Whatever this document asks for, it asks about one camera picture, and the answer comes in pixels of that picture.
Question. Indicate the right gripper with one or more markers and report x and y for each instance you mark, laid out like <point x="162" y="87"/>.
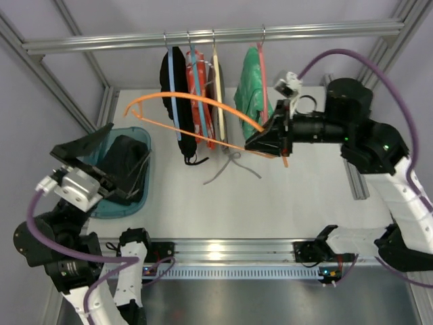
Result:
<point x="286" y="130"/>

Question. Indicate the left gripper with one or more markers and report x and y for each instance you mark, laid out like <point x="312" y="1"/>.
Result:
<point x="102" y="180"/>

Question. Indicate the black trousers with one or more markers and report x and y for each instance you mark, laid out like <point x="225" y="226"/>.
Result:
<point x="126" y="151"/>

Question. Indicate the orange clothes hanger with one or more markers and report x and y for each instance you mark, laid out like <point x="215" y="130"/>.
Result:
<point x="136" y="109"/>

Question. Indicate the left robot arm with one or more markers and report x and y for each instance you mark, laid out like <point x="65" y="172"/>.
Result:
<point x="101" y="289"/>

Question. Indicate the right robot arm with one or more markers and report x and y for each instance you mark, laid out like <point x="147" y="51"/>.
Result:
<point x="379" y="153"/>

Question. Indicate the pink clothes hanger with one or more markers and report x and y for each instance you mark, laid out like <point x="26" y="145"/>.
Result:
<point x="263" y="75"/>

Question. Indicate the light blue clothes hanger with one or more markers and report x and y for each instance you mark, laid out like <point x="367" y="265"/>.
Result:
<point x="171" y="79"/>

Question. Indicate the black garment on blue hanger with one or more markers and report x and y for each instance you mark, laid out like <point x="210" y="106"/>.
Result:
<point x="187" y="144"/>

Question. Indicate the teal plastic bin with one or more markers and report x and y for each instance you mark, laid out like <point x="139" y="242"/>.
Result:
<point x="110" y="210"/>

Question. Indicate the green garment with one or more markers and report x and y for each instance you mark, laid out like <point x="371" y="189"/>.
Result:
<point x="248" y="97"/>

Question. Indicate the red patterned garment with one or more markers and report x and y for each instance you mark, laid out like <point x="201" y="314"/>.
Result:
<point x="202" y="71"/>

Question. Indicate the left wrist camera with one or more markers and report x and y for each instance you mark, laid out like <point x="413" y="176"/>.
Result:
<point x="74" y="186"/>

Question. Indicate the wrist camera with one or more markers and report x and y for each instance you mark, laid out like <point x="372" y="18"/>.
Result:
<point x="74" y="186"/>
<point x="289" y="83"/>

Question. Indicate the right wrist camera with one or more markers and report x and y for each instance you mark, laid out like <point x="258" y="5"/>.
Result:
<point x="289" y="83"/>

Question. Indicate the grey brown garment with drawstring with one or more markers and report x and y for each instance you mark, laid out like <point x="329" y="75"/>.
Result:
<point x="232" y="156"/>

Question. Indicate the left aluminium frame post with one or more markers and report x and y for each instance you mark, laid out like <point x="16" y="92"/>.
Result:
<point x="75" y="79"/>

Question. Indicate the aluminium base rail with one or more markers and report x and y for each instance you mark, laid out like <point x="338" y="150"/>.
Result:
<point x="230" y="248"/>

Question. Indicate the slotted cable duct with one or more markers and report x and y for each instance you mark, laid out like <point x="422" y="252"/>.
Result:
<point x="242" y="272"/>

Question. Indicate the aluminium hanging rail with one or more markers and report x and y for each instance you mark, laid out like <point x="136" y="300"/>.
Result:
<point x="359" y="28"/>

